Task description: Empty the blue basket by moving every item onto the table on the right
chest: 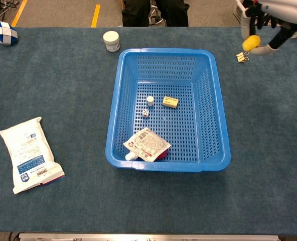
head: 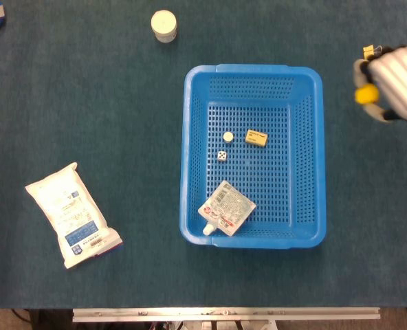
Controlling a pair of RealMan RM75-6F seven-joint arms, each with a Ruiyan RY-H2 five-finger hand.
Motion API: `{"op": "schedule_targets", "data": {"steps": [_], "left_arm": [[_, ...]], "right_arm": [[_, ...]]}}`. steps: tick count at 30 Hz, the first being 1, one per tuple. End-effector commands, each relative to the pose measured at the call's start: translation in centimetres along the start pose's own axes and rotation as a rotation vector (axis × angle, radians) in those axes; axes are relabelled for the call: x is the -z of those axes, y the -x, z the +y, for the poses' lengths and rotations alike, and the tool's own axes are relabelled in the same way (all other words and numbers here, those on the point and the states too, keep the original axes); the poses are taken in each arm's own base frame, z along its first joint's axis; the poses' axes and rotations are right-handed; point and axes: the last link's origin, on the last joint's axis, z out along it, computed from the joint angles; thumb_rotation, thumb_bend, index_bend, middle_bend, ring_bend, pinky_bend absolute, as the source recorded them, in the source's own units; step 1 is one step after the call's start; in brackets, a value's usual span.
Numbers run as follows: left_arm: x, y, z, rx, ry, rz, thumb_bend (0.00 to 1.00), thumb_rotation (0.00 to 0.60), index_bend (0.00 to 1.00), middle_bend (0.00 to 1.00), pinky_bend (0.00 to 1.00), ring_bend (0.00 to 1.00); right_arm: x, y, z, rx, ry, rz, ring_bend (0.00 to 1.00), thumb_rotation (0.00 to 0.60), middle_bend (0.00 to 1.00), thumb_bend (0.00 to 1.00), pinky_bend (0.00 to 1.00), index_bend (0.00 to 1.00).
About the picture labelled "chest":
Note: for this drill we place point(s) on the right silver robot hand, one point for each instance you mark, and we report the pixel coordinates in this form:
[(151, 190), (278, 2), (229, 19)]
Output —
[(286, 12)]

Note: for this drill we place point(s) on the yellow rubber duck toy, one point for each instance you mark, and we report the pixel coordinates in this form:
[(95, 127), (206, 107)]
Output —
[(251, 43)]

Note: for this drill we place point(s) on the cream yellow eraser block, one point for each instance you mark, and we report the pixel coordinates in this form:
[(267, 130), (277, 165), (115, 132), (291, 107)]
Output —
[(170, 102)]

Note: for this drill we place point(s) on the small white cylinder stopper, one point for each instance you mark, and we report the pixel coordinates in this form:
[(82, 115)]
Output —
[(150, 100)]

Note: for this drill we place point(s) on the white die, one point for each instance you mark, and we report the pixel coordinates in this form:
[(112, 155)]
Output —
[(145, 113)]

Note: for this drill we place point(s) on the white spouted drink pouch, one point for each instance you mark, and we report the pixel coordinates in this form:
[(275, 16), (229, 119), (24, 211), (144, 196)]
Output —
[(148, 143)]

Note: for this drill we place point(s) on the blue perforated plastic basket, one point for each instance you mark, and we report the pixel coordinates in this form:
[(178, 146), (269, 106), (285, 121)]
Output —
[(168, 163)]

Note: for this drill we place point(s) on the yellow binder clip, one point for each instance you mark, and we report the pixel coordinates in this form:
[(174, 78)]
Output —
[(240, 58)]

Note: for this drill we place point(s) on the chrome stool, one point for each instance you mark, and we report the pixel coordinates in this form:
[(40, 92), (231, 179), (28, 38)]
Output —
[(156, 15)]

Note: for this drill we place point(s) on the person in black trousers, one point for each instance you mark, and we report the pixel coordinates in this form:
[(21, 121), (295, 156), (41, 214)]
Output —
[(136, 13)]

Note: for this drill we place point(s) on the white lidded jar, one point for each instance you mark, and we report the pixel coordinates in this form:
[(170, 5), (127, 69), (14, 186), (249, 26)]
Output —
[(111, 41)]

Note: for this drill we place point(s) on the yellow floor tape strip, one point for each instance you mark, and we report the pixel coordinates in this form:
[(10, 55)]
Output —
[(96, 15), (19, 12)]

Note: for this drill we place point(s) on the teal felt table cloth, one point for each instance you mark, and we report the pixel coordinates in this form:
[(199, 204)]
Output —
[(63, 88)]

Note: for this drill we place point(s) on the blue white snake puzzle ball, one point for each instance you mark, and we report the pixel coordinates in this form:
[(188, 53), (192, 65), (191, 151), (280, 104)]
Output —
[(4, 33)]

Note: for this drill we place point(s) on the white blue snack bag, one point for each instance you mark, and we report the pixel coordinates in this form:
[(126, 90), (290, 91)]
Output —
[(28, 155)]

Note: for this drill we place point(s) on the aluminium frame rail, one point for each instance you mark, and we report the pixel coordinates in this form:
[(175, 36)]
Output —
[(148, 236)]

